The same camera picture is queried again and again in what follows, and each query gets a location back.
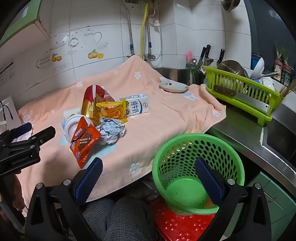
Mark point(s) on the hanging steel bowl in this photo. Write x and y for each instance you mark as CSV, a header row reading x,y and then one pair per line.
x,y
231,4

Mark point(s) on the sprouting onions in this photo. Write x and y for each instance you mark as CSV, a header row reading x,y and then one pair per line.
x,y
281,60

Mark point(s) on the green wall cabinet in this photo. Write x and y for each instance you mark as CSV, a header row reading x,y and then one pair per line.
x,y
16,20

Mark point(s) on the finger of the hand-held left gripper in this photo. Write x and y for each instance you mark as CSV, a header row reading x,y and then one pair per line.
x,y
45,135
22,129

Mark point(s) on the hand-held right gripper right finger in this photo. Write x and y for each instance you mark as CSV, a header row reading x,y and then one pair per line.
x,y
209,183

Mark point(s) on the white milk carton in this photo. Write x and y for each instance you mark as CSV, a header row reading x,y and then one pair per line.
x,y
136,105

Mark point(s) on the gold red snack bag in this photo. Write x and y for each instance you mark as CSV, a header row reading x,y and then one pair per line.
x,y
91,102

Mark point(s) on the clear plastic cup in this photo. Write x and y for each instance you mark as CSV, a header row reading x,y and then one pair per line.
x,y
72,127

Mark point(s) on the green plastic basket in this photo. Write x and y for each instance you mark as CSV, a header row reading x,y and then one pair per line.
x,y
185,192

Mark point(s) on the paper ball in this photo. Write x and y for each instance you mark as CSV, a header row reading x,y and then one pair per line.
x,y
111,131

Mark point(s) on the grey plaid trousers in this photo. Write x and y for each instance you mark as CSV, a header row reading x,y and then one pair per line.
x,y
120,220

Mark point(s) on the red plastic stool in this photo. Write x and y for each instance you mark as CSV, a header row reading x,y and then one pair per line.
x,y
182,227

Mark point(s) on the person's left forearm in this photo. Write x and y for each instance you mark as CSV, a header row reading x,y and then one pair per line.
x,y
18,192

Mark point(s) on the peach flower print towel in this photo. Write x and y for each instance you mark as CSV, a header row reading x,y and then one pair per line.
x,y
161,115

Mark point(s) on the small white plate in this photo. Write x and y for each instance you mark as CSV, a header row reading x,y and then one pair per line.
x,y
172,87

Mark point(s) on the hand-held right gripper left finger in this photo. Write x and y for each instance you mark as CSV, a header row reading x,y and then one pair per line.
x,y
89,180

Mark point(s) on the red lidded cup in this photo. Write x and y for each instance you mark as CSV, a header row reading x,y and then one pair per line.
x,y
107,95

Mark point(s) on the green plastic dish rack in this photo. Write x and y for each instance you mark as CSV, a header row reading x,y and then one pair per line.
x,y
242,78

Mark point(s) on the yellow snack packet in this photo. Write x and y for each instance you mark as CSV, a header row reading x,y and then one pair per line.
x,y
113,111

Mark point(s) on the steel ladle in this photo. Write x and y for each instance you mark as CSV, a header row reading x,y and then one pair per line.
x,y
268,75

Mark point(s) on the steel sink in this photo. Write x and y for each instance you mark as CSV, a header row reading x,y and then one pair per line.
x,y
279,141

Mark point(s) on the white bowl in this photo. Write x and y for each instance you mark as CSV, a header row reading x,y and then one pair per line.
x,y
259,67

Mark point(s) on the green base cabinet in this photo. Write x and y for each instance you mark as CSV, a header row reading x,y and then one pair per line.
x,y
272,201

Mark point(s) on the pink brush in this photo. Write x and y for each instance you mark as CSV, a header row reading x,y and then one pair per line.
x,y
189,55

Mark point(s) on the white appliance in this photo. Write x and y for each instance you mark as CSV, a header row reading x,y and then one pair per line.
x,y
8,125

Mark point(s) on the orange wafer wrapper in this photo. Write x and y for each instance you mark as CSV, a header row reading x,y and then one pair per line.
x,y
83,141

